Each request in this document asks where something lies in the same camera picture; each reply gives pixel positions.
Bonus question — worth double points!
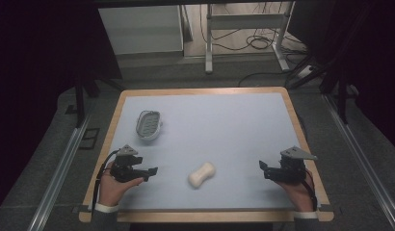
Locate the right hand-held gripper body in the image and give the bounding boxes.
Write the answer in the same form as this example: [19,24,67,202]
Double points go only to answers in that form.
[263,145,318,186]

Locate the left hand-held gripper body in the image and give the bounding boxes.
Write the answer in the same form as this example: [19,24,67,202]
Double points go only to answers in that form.
[109,144,149,184]

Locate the person's left hand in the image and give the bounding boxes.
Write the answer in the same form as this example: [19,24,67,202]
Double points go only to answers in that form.
[98,161,145,208]

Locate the person's right hand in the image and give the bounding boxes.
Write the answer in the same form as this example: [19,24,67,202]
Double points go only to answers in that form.
[275,177,316,213]

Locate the grey soap dish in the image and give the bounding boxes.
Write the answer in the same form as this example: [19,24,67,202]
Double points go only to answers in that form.
[135,110,164,142]

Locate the white soap bar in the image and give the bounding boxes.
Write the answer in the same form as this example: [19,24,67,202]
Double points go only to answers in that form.
[187,161,217,190]

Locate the light blue table mat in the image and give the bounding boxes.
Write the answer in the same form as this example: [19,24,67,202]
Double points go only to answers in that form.
[88,92,322,212]

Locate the black stand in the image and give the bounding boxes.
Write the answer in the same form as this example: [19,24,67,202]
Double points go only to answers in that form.
[65,71,126,129]
[286,54,360,125]

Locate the white power strip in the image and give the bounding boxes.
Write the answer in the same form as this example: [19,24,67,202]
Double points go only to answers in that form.
[296,64,316,80]

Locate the white cabinet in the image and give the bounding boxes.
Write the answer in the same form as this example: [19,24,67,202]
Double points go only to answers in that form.
[97,5,185,56]

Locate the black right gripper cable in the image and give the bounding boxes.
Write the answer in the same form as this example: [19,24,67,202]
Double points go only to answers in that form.
[302,168,319,212]

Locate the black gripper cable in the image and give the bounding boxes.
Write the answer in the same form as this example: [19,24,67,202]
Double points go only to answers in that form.
[91,148,121,215]
[302,168,319,212]

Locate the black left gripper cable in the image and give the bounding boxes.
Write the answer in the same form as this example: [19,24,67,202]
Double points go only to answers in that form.
[91,148,121,215]

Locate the metal floor rail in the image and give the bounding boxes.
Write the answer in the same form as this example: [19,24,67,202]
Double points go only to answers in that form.
[26,115,92,231]
[323,93,395,231]

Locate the black floor cables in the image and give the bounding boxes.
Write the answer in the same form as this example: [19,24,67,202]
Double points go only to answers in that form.
[198,2,310,89]

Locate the white metal desk frame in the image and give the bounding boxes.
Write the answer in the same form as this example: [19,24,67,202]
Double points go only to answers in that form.
[204,0,297,74]

